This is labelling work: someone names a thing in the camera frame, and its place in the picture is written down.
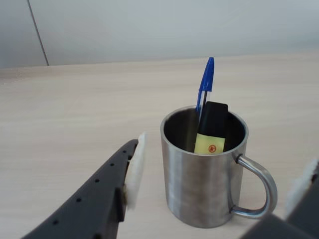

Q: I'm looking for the yellow highlighter black cap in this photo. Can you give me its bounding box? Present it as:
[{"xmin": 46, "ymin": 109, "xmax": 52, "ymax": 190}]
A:
[{"xmin": 193, "ymin": 101, "xmax": 229, "ymax": 155}]

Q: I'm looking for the silver metal cup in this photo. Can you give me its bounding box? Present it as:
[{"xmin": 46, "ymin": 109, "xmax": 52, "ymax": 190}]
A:
[{"xmin": 159, "ymin": 106, "xmax": 279, "ymax": 229}]

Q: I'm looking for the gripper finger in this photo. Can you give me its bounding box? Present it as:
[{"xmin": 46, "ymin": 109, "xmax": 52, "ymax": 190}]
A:
[
  {"xmin": 21, "ymin": 131, "xmax": 148, "ymax": 239},
  {"xmin": 285, "ymin": 158, "xmax": 319, "ymax": 232}
]

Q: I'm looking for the blue capped ballpoint pen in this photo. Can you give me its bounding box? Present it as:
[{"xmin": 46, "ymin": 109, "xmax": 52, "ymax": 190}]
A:
[{"xmin": 195, "ymin": 57, "xmax": 215, "ymax": 124}]

